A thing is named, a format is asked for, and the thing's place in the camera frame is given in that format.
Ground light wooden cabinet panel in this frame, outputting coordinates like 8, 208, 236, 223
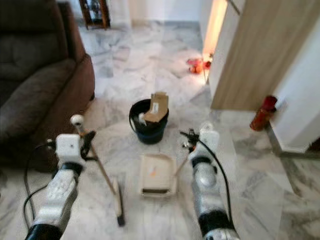
210, 0, 320, 111

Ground brown cardboard piece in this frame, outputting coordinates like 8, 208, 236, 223
143, 92, 170, 124

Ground dark wooden stand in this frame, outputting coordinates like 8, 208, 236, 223
78, 0, 111, 30

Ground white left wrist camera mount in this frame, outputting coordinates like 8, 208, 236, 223
55, 133, 83, 166

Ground white crumpled paper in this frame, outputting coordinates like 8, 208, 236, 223
133, 112, 146, 124

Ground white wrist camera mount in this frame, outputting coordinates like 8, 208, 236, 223
55, 133, 83, 166
197, 129, 220, 157

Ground beige long handled dustpan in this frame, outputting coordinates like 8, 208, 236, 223
139, 122, 213, 197

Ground red floor ornaments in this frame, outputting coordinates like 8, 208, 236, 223
185, 56, 213, 75

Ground brown fabric sofa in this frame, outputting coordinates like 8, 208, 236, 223
0, 0, 96, 173

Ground pink handled broom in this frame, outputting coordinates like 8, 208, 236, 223
70, 114, 127, 227

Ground black waste bucket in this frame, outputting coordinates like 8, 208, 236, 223
128, 99, 169, 145

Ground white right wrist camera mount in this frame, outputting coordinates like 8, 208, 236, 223
197, 129, 220, 157

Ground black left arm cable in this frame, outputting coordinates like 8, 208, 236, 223
22, 142, 58, 231

